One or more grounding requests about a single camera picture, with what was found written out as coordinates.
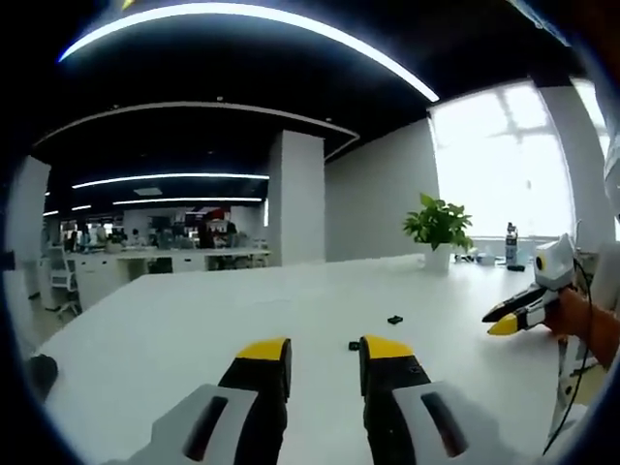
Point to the row of white office desks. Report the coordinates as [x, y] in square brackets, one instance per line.
[160, 264]

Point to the person's right hand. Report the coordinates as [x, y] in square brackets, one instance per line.
[569, 315]

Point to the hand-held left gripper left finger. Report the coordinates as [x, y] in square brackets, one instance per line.
[227, 416]

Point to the straight ceiling light strip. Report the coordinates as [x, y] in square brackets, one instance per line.
[169, 178]
[194, 200]

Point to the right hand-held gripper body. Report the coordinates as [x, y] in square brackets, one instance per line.
[557, 266]

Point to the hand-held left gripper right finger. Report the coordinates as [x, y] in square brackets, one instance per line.
[412, 416]

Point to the long curved ceiling light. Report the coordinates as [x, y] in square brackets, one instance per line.
[271, 12]

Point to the dark rounded object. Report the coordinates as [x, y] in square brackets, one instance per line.
[43, 375]

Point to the person's white sleeve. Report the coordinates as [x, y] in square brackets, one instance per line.
[609, 276]

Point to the white tissue box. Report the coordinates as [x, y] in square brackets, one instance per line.
[486, 258]

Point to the dark bottle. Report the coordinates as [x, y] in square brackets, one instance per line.
[511, 247]

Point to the green potted plant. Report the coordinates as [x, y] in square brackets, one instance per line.
[438, 227]

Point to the white mesh office chair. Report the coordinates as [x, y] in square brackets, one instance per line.
[63, 286]

